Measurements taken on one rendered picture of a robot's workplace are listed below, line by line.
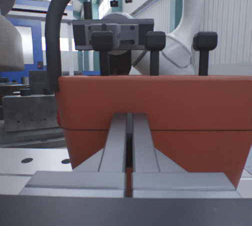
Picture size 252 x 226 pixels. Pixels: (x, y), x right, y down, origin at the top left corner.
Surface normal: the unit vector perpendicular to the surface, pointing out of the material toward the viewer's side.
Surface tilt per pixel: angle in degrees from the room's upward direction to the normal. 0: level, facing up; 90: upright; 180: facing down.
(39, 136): 90
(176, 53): 86
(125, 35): 96
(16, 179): 0
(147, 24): 103
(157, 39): 90
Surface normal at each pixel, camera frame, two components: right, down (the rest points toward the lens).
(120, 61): -0.03, 0.37
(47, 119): 0.36, 0.14
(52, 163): 0.00, -0.99
